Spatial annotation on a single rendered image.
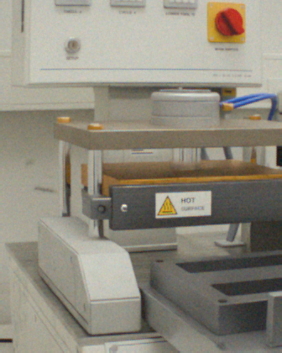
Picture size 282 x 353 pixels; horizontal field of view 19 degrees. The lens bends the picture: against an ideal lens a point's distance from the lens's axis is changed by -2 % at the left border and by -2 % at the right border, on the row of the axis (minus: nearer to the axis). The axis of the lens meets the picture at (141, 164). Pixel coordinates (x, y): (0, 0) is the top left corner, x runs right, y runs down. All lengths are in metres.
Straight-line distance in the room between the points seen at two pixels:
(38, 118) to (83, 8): 0.38
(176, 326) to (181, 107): 0.31
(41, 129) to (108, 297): 0.67
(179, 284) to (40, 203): 0.73
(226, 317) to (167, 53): 0.53
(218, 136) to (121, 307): 0.22
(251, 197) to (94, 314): 0.23
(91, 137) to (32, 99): 0.51
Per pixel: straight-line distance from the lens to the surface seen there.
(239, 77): 1.12
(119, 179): 0.86
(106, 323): 0.76
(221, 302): 0.63
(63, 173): 0.99
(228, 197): 0.87
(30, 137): 1.39
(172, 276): 0.72
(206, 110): 0.92
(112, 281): 0.77
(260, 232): 1.04
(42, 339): 0.97
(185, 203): 0.85
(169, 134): 0.85
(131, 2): 1.07
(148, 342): 0.77
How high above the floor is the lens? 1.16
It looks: 6 degrees down
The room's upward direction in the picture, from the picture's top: straight up
